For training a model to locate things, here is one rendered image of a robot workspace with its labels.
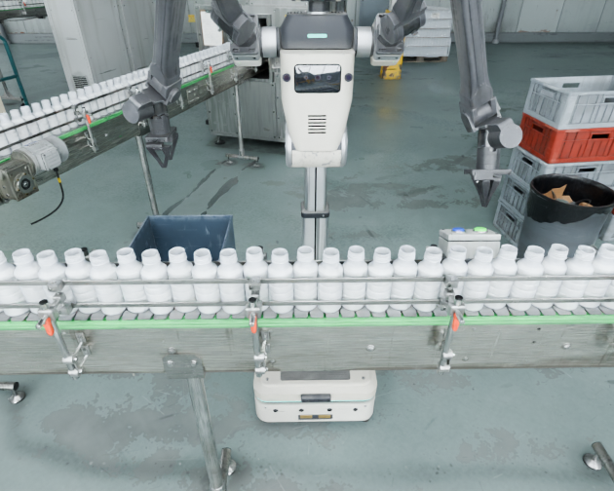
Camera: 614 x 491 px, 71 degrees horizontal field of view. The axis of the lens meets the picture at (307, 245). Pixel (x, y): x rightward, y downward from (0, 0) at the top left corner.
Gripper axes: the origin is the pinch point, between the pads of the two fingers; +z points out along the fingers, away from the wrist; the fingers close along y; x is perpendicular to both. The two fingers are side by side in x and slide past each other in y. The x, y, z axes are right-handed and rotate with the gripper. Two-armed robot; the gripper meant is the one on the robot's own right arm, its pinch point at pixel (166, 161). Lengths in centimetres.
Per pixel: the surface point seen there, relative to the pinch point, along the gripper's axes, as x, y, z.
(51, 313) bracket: -12, 54, 13
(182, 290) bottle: 13.9, 44.3, 14.1
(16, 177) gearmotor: -83, -46, 27
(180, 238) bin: -4.9, -13.7, 36.6
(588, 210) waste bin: 194, -81, 60
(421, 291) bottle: 71, 43, 15
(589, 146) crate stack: 220, -139, 45
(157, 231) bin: -13.2, -13.6, 33.6
